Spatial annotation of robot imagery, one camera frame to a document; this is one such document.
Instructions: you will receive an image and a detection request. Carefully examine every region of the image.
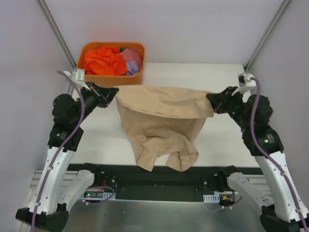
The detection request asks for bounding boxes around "right grey cable duct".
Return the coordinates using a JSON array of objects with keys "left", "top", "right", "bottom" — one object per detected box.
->
[{"left": 203, "top": 194, "right": 220, "bottom": 203}]

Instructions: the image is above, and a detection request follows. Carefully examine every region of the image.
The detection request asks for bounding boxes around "pink t shirt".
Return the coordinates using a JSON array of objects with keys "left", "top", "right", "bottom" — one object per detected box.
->
[{"left": 120, "top": 48, "right": 143, "bottom": 70}]

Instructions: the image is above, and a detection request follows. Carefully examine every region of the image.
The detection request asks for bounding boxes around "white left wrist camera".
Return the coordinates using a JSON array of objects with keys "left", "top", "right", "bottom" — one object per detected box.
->
[{"left": 70, "top": 68, "right": 87, "bottom": 88}]

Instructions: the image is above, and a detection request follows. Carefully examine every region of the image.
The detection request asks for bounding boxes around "orange t shirt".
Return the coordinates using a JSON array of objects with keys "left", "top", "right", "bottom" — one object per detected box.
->
[{"left": 83, "top": 46, "right": 127, "bottom": 76}]

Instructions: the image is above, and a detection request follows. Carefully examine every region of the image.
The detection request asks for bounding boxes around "left aluminium corner post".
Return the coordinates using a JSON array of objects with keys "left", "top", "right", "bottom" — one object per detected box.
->
[{"left": 36, "top": 0, "right": 76, "bottom": 69}]

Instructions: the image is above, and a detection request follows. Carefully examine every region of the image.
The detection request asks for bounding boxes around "orange plastic laundry basket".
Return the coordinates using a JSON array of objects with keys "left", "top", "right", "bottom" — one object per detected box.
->
[{"left": 76, "top": 42, "right": 146, "bottom": 87}]

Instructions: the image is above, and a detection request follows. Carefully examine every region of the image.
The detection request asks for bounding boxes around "aluminium front frame rail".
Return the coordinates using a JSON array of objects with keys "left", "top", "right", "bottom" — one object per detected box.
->
[{"left": 30, "top": 171, "right": 271, "bottom": 195}]

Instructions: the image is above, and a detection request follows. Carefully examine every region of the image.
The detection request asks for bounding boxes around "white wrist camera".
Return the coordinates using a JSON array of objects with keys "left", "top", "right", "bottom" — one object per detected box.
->
[
  {"left": 232, "top": 72, "right": 256, "bottom": 96},
  {"left": 70, "top": 68, "right": 87, "bottom": 88}
]

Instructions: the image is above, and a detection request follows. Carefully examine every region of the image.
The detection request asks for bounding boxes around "right aluminium corner post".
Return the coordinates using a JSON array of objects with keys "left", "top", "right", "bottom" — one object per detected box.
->
[{"left": 243, "top": 0, "right": 293, "bottom": 72}]

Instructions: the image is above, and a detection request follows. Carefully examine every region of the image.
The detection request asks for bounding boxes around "aluminium corner post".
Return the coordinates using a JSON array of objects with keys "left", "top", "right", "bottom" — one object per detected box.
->
[
  {"left": 36, "top": 0, "right": 76, "bottom": 69},
  {"left": 243, "top": 0, "right": 293, "bottom": 72}
]

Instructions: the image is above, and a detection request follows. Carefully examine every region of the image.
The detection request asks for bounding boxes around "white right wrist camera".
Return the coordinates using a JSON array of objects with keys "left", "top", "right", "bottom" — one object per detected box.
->
[{"left": 232, "top": 72, "right": 256, "bottom": 96}]

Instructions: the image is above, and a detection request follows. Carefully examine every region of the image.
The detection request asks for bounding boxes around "lavender t shirt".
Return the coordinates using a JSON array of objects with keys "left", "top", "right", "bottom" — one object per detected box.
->
[{"left": 126, "top": 61, "right": 140, "bottom": 76}]

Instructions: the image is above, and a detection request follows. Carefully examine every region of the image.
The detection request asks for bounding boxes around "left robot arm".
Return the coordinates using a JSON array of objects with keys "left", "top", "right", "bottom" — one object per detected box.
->
[{"left": 15, "top": 82, "right": 119, "bottom": 232}]

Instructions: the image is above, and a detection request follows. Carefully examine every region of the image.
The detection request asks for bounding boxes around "beige t shirt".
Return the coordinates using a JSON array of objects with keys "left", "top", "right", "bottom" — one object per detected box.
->
[{"left": 115, "top": 85, "right": 214, "bottom": 172}]

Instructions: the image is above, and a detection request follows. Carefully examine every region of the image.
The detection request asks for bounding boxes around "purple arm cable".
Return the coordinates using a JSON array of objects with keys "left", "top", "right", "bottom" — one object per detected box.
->
[
  {"left": 205, "top": 76, "right": 307, "bottom": 225},
  {"left": 31, "top": 70, "right": 115, "bottom": 232}
]

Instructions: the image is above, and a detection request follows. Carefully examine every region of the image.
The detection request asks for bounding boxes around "left grey cable duct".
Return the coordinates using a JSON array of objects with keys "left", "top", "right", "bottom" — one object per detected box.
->
[{"left": 80, "top": 190, "right": 116, "bottom": 201}]

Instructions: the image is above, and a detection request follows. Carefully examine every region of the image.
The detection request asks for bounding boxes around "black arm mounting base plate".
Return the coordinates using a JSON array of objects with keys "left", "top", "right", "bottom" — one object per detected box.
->
[{"left": 67, "top": 163, "right": 264, "bottom": 201}]

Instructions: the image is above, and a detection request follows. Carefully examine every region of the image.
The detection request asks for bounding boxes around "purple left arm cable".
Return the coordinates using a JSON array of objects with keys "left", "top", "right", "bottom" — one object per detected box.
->
[{"left": 31, "top": 70, "right": 115, "bottom": 232}]

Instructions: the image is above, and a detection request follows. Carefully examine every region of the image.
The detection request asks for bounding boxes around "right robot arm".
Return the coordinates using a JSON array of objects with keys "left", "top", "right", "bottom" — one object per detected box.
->
[{"left": 206, "top": 87, "right": 309, "bottom": 232}]

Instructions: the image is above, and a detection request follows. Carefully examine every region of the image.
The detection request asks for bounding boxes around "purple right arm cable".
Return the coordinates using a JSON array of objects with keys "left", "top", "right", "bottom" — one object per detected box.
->
[{"left": 205, "top": 76, "right": 307, "bottom": 225}]

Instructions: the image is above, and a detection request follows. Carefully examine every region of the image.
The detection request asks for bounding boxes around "grey cable duct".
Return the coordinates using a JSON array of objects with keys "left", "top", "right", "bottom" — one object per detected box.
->
[
  {"left": 80, "top": 190, "right": 116, "bottom": 201},
  {"left": 203, "top": 194, "right": 220, "bottom": 203}
]

